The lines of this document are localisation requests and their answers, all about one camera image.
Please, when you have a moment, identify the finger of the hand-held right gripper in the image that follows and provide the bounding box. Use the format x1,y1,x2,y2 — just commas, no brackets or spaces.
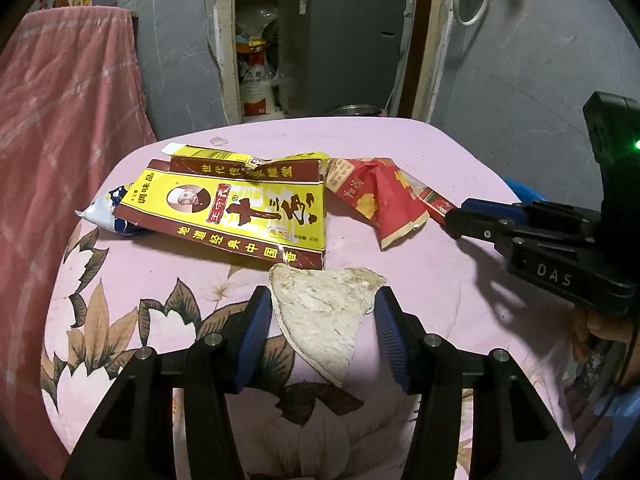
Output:
442,208,591,259
460,198,603,233

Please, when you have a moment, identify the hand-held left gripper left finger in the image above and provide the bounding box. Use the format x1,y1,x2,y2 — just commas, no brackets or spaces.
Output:
60,286,275,480

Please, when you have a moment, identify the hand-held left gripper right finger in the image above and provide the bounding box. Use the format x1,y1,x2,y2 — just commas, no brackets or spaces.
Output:
374,285,583,480

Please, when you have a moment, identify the blue plastic bucket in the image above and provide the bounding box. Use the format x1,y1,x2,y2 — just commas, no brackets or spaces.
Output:
502,176,528,206

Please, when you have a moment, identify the beige torn paper piece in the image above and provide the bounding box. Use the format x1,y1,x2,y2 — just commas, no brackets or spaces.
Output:
269,262,388,388

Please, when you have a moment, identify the red paper carton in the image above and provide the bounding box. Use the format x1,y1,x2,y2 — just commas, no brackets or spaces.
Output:
326,156,458,251

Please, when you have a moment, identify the yellow and red box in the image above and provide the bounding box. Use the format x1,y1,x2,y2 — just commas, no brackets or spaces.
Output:
114,142,335,272

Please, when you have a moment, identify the white and blue packet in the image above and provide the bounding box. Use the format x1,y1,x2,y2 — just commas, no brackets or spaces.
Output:
75,185,146,238

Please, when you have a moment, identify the person's right hand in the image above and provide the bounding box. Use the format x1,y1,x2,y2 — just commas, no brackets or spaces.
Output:
570,307,640,391

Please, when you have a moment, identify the pink floral cloth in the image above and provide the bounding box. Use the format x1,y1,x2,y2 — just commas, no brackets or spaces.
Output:
40,116,576,480

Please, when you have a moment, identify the light blue cloth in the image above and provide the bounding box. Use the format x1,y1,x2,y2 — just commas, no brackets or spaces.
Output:
582,382,640,480

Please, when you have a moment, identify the metal basin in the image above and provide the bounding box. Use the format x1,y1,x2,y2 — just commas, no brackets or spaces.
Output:
329,104,383,117

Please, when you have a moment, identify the grey washing machine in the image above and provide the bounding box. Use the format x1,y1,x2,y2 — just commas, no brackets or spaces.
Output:
277,0,407,117

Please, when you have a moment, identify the red bottle on floor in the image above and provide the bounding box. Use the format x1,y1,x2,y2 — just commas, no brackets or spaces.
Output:
240,52,278,116

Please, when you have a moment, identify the pink checked towel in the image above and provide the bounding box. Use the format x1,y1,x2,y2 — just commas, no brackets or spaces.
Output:
0,6,158,461

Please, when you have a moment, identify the wooden door frame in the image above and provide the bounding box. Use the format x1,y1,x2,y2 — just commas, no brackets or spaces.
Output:
215,0,456,126

